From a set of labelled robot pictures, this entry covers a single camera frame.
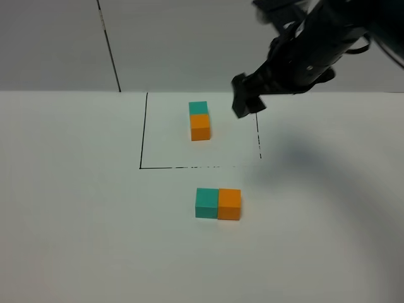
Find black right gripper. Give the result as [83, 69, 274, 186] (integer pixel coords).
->
[232, 1, 369, 119]

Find template teal cube block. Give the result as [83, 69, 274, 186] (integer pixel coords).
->
[189, 101, 209, 116]

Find template orange cube block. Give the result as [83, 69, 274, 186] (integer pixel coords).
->
[190, 114, 211, 141]

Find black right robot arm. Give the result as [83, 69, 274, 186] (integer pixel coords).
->
[231, 1, 403, 118]

